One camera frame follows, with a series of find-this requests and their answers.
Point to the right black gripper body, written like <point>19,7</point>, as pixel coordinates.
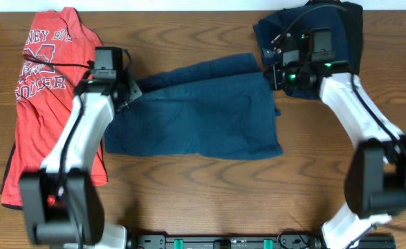
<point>272,77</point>

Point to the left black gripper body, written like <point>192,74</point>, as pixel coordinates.
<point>132,92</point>

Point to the navy blue shorts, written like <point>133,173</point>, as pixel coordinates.
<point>222,108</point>

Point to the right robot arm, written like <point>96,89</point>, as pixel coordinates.
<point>375,185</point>

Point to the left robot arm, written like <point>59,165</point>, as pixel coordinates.
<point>62,208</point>

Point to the folded navy garment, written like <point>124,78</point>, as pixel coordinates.
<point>305,48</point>

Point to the red printed t-shirt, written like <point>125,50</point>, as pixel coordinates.
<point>44,90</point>

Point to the folded black garment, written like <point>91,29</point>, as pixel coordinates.
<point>345,19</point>

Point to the black garment under red shirt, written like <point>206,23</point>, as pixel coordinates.
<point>5,175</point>

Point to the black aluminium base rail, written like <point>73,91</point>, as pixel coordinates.
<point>284,241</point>

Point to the green clip on rail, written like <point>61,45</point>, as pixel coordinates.
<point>178,244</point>
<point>268,244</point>

